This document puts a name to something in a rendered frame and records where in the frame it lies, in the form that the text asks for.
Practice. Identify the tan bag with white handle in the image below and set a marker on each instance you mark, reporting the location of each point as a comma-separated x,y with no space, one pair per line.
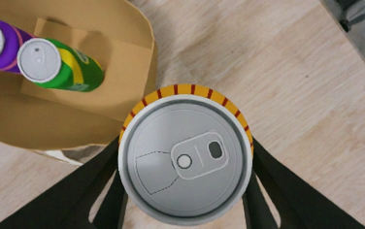
35,124

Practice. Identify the purple drink can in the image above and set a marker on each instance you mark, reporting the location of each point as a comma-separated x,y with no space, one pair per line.
12,40

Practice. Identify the green and yellow drink can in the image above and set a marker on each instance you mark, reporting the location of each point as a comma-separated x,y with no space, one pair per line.
53,65

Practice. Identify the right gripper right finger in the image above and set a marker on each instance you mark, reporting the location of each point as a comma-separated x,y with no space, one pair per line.
299,205

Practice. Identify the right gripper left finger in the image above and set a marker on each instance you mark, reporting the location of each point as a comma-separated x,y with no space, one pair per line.
67,204

